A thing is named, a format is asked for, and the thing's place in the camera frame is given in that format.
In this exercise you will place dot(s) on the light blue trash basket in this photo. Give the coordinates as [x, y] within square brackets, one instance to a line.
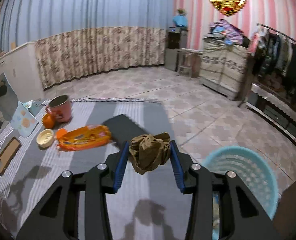
[253, 171]

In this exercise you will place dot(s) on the grey striped table cloth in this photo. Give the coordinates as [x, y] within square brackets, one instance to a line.
[148, 206]

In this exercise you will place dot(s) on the light blue tissue box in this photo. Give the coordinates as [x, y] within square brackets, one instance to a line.
[33, 106]

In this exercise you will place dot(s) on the cream plastic lid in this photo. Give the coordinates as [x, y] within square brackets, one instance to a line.
[45, 138]

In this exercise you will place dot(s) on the brown paper wrapper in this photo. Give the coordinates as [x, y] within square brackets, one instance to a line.
[148, 151]

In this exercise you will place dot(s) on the brown phone case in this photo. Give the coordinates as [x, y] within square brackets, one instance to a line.
[8, 153]

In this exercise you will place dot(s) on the low bench with lace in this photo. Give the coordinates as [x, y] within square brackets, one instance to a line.
[271, 107]

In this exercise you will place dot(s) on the cabinet with patterned cover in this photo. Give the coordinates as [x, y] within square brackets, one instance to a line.
[223, 67]

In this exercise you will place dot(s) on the clothes rack with garments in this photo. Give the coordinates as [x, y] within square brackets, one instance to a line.
[274, 55]

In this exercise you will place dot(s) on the pink metal mug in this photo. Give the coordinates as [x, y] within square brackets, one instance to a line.
[59, 108]

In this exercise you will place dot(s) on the pile of folded clothes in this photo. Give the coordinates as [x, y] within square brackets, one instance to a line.
[231, 34]

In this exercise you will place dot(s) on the small orange cap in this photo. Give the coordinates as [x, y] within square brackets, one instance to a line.
[60, 133]

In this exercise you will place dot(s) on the blue floral curtain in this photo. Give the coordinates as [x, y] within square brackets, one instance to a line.
[78, 38]

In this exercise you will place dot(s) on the black flat pouch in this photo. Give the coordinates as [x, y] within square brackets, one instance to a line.
[123, 129]

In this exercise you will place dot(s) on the grey water dispenser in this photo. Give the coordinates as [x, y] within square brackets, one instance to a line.
[176, 39]

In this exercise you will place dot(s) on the light blue paper leaflet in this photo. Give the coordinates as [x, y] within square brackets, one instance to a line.
[23, 121]

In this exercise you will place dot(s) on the blue covered water bottle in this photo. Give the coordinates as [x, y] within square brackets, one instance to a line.
[180, 20]

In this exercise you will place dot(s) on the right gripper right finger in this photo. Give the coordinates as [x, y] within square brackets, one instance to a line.
[241, 214]

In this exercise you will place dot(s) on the orange peel by mug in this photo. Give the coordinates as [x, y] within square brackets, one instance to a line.
[48, 121]

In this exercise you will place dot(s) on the orange snack wrapper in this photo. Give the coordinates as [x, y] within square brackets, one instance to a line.
[85, 138]

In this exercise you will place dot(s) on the small metal folding table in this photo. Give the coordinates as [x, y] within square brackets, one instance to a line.
[189, 62]

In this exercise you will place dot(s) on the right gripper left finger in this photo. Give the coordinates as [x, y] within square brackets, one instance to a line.
[56, 214]

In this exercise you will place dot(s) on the white sideboard cabinet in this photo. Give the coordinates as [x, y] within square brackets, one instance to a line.
[21, 70]

